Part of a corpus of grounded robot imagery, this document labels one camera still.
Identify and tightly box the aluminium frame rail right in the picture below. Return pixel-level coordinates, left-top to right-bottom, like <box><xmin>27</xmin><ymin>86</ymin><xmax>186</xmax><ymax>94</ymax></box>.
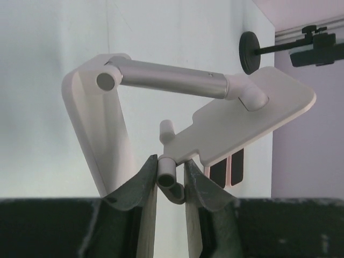
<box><xmin>274</xmin><ymin>15</ymin><xmax>344</xmax><ymax>45</ymax></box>

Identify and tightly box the black round-base phone stand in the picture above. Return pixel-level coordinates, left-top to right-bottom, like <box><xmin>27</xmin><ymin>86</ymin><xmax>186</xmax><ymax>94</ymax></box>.
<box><xmin>239</xmin><ymin>25</ymin><xmax>342</xmax><ymax>75</ymax></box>

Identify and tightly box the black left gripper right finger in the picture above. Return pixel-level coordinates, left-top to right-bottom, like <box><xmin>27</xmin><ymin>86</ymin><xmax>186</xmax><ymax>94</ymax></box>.
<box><xmin>184</xmin><ymin>160</ymin><xmax>242</xmax><ymax>257</ymax></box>

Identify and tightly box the white phone stand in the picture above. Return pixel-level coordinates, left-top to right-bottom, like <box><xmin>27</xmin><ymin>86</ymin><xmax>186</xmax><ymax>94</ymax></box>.
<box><xmin>61</xmin><ymin>54</ymin><xmax>316</xmax><ymax>197</ymax></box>

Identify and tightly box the pink-cased phone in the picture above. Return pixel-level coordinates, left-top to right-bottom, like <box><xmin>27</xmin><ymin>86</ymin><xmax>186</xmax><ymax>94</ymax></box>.
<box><xmin>204</xmin><ymin>159</ymin><xmax>227</xmax><ymax>188</ymax></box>
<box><xmin>230</xmin><ymin>149</ymin><xmax>244</xmax><ymax>187</ymax></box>

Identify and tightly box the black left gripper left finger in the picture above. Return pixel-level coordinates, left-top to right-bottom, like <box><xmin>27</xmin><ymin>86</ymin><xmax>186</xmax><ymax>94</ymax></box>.
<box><xmin>78</xmin><ymin>154</ymin><xmax>157</xmax><ymax>257</ymax></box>

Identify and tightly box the white-cased phone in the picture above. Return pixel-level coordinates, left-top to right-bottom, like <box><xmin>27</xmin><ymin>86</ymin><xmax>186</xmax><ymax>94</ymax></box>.
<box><xmin>289</xmin><ymin>43</ymin><xmax>343</xmax><ymax>67</ymax></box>

